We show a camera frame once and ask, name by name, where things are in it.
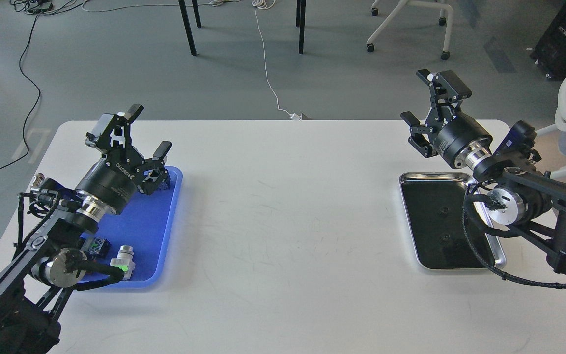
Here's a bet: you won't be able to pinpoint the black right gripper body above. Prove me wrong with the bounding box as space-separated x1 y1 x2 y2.
408 70 492 170

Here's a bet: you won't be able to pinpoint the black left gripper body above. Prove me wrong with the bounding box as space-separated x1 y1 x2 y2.
75 114 170 215

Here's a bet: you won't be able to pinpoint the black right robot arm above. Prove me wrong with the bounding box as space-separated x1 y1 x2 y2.
400 69 566 289

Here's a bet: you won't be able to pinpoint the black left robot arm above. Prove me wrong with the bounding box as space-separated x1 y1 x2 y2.
0 104 171 354

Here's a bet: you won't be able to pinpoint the blue plastic tray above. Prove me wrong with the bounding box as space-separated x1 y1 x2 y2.
94 166 183 291

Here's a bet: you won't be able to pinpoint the white rolling chair base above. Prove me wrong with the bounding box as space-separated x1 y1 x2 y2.
366 0 454 61

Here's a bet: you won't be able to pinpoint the green white push button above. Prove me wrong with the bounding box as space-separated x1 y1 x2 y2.
109 245 136 281

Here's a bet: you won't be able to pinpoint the black table legs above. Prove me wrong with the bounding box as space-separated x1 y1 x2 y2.
177 0 308 56

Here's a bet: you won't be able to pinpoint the silver metal tray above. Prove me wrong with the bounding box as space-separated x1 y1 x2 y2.
399 172 486 273

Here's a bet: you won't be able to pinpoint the red push button switch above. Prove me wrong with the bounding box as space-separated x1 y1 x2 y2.
82 237 112 259

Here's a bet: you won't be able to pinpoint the black floor cable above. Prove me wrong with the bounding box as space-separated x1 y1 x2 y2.
0 0 82 266

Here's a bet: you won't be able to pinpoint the white floor cable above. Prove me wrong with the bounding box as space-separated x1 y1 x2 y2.
251 0 303 121

